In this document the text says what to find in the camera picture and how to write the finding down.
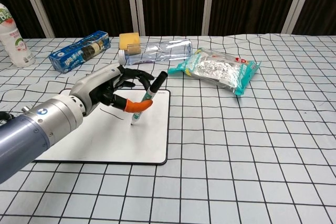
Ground green and white whiteboard marker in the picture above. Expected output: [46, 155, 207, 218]
[130, 71, 169, 126]

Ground dark folding screen with white frame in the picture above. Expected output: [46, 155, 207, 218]
[0, 0, 336, 38]

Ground white drink bottle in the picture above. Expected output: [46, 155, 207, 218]
[0, 2, 36, 68]

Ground clear plastic water bottle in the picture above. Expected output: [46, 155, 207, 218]
[117, 39, 194, 66]

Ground yellow sponge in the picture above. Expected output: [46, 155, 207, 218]
[119, 32, 141, 50]

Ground blue cookie box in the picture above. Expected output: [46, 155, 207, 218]
[48, 30, 111, 74]

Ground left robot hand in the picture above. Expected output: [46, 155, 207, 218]
[68, 63, 155, 117]

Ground white checkered tablecloth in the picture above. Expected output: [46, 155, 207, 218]
[0, 33, 336, 224]

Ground teal and silver snack bag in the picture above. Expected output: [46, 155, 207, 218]
[167, 47, 263, 98]

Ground white dry-erase board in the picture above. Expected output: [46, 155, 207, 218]
[33, 89, 171, 166]

